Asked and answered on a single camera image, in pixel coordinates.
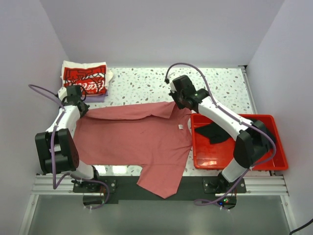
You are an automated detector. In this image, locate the pink t shirt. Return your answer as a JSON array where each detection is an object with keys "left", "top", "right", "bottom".
[{"left": 73, "top": 102, "right": 192, "bottom": 198}]

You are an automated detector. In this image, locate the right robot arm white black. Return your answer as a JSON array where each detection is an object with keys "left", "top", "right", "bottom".
[{"left": 165, "top": 75, "right": 276, "bottom": 192}]

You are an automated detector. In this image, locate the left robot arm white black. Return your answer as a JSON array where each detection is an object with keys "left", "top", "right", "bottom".
[{"left": 29, "top": 85, "right": 101, "bottom": 192}]

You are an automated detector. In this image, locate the folded lavender shirt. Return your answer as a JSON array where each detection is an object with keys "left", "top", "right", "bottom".
[{"left": 84, "top": 92, "right": 109, "bottom": 103}]

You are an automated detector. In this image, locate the folded red print white shirt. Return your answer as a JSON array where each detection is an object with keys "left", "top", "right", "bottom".
[{"left": 61, "top": 61, "right": 113, "bottom": 96}]

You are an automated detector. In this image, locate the black t shirt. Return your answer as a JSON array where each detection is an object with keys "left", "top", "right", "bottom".
[{"left": 196, "top": 117, "right": 277, "bottom": 154}]

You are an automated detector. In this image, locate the red plastic tray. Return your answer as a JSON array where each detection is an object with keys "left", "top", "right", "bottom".
[{"left": 191, "top": 114, "right": 289, "bottom": 171}]

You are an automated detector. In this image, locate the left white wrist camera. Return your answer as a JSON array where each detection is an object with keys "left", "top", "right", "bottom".
[{"left": 57, "top": 87, "right": 67, "bottom": 101}]

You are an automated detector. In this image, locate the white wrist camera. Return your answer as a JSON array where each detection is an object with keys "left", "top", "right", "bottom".
[
  {"left": 57, "top": 87, "right": 67, "bottom": 101},
  {"left": 170, "top": 82, "right": 177, "bottom": 95}
]

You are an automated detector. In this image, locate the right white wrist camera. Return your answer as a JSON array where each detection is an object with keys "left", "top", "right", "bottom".
[{"left": 170, "top": 82, "right": 177, "bottom": 95}]

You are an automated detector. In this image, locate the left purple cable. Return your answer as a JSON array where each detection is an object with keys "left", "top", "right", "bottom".
[{"left": 28, "top": 84, "right": 110, "bottom": 210}]

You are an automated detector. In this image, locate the aluminium frame rail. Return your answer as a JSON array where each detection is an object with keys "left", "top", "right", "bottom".
[{"left": 32, "top": 175, "right": 289, "bottom": 196}]

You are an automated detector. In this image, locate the black power cable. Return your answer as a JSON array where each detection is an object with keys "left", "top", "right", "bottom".
[{"left": 290, "top": 219, "right": 313, "bottom": 235}]

